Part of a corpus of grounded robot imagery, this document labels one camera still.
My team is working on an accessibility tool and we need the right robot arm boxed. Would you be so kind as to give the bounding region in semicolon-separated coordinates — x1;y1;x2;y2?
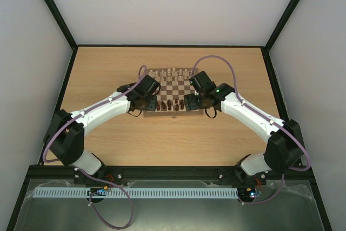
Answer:
184;71;303;183

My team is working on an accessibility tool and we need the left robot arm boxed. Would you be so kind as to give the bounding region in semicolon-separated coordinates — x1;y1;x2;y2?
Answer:
43;75;161;175

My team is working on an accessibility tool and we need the white chess pieces row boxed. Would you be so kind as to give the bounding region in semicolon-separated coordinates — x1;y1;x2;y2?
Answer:
148;67;192;85

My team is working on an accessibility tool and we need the wooden chess board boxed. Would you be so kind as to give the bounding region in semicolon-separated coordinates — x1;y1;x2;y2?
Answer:
144;82;204;117

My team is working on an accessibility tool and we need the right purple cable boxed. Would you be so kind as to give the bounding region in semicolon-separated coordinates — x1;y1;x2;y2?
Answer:
191;55;312;205

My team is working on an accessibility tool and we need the black aluminium frame rail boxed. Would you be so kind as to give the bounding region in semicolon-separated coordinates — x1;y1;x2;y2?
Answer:
26;164;314;186

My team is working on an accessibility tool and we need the light blue cable duct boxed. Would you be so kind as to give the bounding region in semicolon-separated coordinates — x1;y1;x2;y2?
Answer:
32;187;238;199

